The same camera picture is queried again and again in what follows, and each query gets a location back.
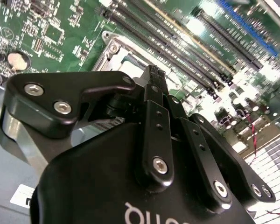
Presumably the metal socket cover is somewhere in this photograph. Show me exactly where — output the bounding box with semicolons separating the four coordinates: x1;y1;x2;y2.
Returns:
94;38;154;73

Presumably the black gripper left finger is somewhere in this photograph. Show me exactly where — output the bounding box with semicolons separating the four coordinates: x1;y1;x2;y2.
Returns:
0;66;175;191

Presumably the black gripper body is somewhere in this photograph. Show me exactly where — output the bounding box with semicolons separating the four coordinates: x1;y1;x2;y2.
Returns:
29;122;257;224

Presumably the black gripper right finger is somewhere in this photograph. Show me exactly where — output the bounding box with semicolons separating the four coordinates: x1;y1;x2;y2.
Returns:
157;66;277;213

